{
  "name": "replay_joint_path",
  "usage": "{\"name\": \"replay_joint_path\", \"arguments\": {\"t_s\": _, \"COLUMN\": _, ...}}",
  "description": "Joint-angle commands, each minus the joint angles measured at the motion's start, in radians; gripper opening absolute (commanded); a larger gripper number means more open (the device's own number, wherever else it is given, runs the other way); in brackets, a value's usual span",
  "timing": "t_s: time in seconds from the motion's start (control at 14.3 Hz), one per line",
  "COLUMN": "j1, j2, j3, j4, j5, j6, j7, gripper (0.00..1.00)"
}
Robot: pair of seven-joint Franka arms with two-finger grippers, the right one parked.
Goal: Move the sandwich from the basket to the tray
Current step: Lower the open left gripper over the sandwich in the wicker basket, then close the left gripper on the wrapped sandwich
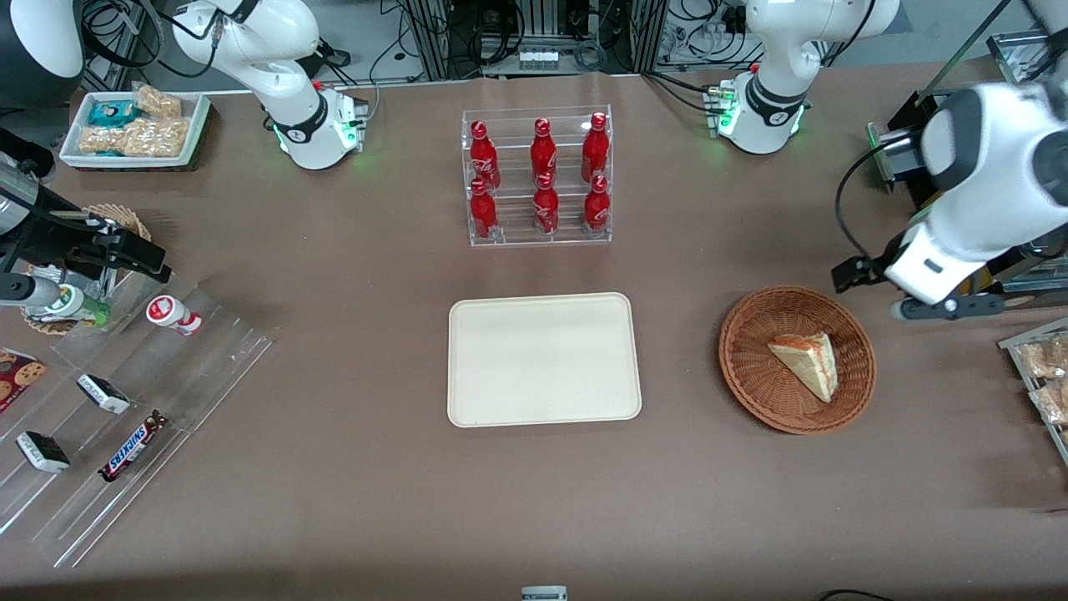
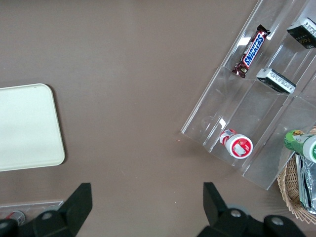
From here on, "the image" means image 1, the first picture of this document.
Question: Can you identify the black food warmer appliance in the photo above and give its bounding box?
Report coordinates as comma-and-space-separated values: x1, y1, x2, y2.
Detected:
866, 88, 1068, 295

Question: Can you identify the clear acrylic stepped display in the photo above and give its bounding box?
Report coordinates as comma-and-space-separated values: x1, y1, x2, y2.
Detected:
0, 274, 277, 570

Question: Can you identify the cream plastic tray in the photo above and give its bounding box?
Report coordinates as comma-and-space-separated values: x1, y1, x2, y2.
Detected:
447, 291, 643, 429

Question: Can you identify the white bottle green label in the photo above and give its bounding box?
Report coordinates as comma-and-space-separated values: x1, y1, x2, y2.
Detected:
23, 283, 112, 329

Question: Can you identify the large rice cracker packet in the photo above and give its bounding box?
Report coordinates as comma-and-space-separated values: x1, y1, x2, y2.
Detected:
78, 116, 190, 159

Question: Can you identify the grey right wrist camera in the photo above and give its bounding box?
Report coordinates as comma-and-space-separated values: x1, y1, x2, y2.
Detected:
0, 275, 64, 308

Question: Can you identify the white bottle red cap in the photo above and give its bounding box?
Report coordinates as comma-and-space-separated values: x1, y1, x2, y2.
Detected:
145, 294, 204, 337

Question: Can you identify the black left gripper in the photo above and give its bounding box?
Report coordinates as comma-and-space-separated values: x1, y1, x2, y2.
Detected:
831, 255, 895, 294

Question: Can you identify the small brown wicker basket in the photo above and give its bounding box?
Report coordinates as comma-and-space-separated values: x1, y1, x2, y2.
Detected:
20, 203, 154, 336

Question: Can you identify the metal wire tray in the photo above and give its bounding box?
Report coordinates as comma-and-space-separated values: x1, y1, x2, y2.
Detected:
998, 316, 1068, 467

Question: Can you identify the teal snack packet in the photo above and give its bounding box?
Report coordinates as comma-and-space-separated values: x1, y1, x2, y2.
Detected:
88, 99, 140, 128

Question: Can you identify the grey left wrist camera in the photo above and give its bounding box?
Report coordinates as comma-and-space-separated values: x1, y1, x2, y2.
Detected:
889, 292, 1005, 323

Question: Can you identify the Snickers chocolate bar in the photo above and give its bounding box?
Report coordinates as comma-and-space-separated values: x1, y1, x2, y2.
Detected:
98, 410, 170, 483

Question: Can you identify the chocolate chip cookie packet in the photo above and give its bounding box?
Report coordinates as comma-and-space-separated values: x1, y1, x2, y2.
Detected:
0, 348, 48, 415

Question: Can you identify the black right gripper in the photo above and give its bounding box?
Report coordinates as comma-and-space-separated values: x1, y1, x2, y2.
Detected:
0, 188, 174, 295

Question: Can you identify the black white snack bar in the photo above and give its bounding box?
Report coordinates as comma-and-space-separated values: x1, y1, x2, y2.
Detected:
76, 372, 133, 417
15, 430, 73, 475

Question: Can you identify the thin metal rod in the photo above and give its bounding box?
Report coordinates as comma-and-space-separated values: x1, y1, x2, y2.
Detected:
914, 0, 1012, 106

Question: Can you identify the clear acrylic bottle rack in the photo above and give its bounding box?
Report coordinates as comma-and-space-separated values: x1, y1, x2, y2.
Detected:
461, 104, 615, 248

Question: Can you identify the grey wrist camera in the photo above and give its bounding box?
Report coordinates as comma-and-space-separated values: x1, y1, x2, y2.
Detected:
889, 292, 1005, 323
0, 275, 64, 308

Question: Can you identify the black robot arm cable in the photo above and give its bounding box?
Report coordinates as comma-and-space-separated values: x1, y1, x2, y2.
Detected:
834, 134, 929, 263

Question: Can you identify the large brown wicker basket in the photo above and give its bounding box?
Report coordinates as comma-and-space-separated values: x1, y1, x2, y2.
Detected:
718, 285, 877, 436

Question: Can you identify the red cola bottle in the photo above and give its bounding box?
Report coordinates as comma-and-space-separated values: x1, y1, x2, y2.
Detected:
582, 174, 612, 235
530, 118, 559, 181
581, 112, 611, 184
532, 172, 562, 236
469, 120, 502, 191
469, 178, 501, 242

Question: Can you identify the aluminium frame rack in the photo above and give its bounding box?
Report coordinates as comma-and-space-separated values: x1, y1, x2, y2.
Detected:
399, 0, 670, 83

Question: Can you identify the clear wrapped bread packet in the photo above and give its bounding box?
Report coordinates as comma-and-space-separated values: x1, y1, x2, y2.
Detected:
1019, 332, 1068, 381
1027, 380, 1068, 429

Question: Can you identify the white rectangular snack tray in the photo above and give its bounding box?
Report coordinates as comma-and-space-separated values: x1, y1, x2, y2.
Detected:
59, 89, 212, 173

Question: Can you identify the small rice cracker packet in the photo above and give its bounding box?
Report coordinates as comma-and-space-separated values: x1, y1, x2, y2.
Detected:
133, 83, 184, 119

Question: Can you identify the triangular sandwich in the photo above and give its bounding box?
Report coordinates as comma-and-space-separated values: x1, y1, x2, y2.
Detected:
767, 331, 839, 405

